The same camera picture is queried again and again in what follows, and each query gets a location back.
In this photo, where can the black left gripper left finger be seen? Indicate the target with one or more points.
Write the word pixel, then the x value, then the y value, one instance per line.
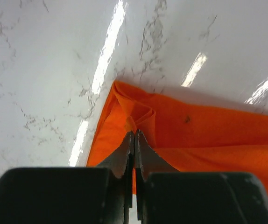
pixel 80 195

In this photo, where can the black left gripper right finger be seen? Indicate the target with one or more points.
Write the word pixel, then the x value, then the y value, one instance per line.
pixel 166 195

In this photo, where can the orange t shirt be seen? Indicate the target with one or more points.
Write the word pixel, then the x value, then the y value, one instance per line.
pixel 189 137

